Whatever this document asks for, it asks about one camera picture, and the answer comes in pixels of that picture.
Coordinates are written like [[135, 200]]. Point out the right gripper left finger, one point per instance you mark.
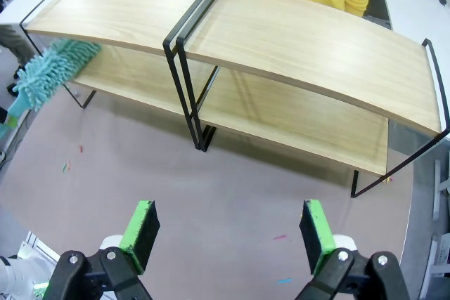
[[135, 236]]

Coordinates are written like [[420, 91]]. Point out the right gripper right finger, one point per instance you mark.
[[318, 236]]

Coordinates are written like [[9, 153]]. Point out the finger of the green left gripper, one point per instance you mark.
[[12, 122]]

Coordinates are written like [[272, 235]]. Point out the teal chenille duster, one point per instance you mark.
[[52, 68]]

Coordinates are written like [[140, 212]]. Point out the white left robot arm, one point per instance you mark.
[[14, 275]]

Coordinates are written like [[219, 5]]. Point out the pink and blue small stick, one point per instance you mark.
[[279, 236]]

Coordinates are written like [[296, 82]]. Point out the large white table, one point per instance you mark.
[[415, 8]]

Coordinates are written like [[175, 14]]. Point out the wooden shelf black metal frame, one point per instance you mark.
[[116, 12], [299, 43]]

